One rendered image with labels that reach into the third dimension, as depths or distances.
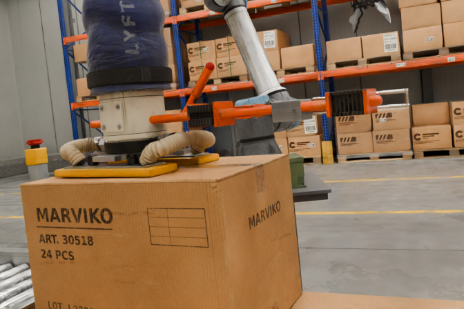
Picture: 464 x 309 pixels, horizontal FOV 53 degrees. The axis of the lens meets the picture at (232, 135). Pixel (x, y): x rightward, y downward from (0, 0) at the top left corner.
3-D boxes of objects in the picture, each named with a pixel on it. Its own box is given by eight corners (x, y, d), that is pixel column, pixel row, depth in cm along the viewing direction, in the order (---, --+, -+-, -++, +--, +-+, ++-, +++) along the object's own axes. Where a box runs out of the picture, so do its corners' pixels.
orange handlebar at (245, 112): (61, 133, 138) (59, 121, 138) (132, 125, 164) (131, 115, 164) (378, 110, 90) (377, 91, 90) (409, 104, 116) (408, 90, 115)
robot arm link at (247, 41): (263, 138, 210) (204, -2, 226) (287, 134, 222) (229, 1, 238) (286, 124, 199) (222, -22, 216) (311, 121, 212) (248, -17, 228)
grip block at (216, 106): (186, 129, 112) (183, 104, 112) (208, 126, 121) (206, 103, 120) (215, 127, 108) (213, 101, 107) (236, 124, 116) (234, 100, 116)
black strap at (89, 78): (69, 90, 123) (67, 75, 123) (130, 90, 143) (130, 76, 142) (132, 81, 111) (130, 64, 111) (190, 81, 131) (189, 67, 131)
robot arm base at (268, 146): (242, 161, 211) (239, 138, 211) (284, 154, 207) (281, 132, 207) (234, 165, 192) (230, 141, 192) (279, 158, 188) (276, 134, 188)
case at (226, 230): (37, 332, 124) (18, 183, 122) (134, 278, 160) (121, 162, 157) (239, 370, 96) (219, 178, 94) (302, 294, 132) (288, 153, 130)
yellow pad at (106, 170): (54, 177, 124) (52, 158, 124) (83, 171, 133) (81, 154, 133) (151, 177, 107) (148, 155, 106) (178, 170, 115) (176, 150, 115)
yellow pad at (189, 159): (107, 167, 141) (105, 150, 140) (130, 162, 149) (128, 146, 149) (199, 165, 123) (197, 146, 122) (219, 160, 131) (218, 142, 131)
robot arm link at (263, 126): (231, 141, 200) (225, 100, 199) (257, 136, 212) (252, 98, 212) (258, 137, 189) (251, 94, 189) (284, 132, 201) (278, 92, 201)
